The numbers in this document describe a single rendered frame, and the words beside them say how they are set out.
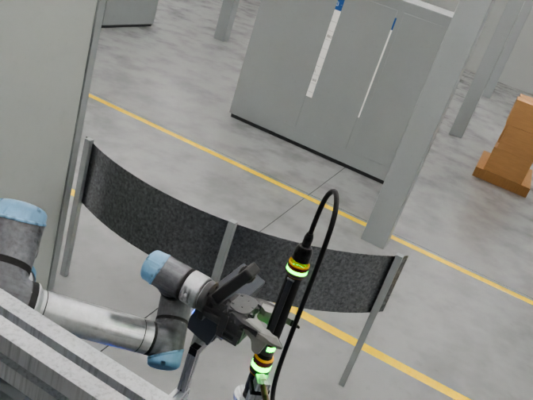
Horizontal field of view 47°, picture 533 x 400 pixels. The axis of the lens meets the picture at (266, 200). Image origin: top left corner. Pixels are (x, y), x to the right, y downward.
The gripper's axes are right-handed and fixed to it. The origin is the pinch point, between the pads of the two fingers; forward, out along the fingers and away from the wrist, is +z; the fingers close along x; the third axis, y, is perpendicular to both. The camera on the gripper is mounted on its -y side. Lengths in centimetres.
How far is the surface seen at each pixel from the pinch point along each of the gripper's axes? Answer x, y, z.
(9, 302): 71, -39, -8
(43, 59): -119, 16, -182
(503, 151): -808, 115, 28
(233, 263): -165, 94, -76
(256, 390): 5.1, 12.9, -0.8
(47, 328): 71, -39, -4
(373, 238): -428, 159, -44
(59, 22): -126, -2, -182
